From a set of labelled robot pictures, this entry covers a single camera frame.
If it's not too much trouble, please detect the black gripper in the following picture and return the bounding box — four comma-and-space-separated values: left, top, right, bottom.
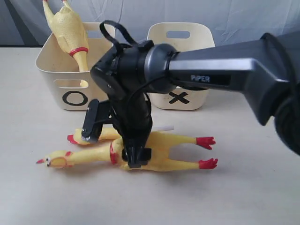
90, 44, 152, 168

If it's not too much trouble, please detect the black cable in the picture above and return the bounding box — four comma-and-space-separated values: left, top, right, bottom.
99, 20, 150, 52

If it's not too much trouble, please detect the yellow rubber chicken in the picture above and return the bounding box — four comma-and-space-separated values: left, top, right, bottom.
36, 131, 218, 172
42, 0, 90, 88

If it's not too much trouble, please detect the cream bin marked O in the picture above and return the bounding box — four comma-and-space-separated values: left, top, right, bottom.
36, 22, 112, 110

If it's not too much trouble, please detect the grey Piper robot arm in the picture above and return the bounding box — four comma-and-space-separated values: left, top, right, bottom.
82, 32, 300, 168

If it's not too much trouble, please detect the broken chicken head with squeaker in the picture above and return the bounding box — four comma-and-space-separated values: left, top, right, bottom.
67, 125, 174, 145

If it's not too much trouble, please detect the cream bin marked X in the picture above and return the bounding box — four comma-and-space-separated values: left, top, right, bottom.
147, 22, 215, 111

